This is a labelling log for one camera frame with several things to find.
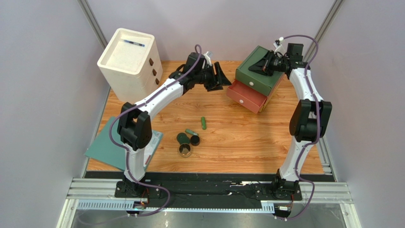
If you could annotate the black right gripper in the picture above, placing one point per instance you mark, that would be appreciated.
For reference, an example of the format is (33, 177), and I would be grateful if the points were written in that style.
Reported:
(270, 63)

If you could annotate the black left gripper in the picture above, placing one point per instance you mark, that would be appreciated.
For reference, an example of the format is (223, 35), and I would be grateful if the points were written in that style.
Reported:
(214, 76)

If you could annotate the green top drawer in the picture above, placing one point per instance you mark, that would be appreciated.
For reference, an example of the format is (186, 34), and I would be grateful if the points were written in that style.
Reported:
(260, 83)

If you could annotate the red drawer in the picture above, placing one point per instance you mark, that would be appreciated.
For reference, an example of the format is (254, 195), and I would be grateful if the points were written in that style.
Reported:
(246, 96)

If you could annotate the light green lipstick tube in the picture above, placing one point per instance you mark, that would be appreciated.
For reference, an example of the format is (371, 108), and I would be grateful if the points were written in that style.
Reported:
(191, 132)

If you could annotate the black round jar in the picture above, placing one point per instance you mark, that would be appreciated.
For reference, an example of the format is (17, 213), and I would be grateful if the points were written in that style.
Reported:
(195, 140)

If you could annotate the dark green round compact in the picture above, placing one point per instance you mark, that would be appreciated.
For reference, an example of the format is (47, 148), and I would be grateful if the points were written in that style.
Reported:
(183, 138)

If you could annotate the gold mirrored round tin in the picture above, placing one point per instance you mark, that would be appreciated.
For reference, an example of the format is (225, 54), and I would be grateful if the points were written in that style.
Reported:
(185, 150)

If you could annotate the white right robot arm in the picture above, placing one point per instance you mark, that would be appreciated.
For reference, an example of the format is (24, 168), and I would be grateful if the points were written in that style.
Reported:
(309, 119)

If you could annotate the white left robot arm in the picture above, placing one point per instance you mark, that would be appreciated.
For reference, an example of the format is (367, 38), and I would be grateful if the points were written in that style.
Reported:
(134, 122)

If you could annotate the green drawer cabinet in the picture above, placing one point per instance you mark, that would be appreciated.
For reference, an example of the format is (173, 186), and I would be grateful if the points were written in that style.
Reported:
(254, 57)

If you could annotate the white drawer cabinet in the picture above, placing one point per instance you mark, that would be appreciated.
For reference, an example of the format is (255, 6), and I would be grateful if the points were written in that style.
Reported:
(133, 72)

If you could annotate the blue pen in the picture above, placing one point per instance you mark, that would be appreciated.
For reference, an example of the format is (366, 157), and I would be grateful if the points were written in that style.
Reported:
(134, 43)

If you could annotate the teal green mat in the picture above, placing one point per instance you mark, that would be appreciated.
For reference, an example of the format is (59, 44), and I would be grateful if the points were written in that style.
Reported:
(103, 150)

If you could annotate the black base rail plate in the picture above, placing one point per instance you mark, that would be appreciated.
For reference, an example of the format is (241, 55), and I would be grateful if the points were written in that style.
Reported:
(202, 194)

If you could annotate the aluminium frame rail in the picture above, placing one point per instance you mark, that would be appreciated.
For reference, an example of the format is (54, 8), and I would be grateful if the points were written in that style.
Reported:
(100, 199)

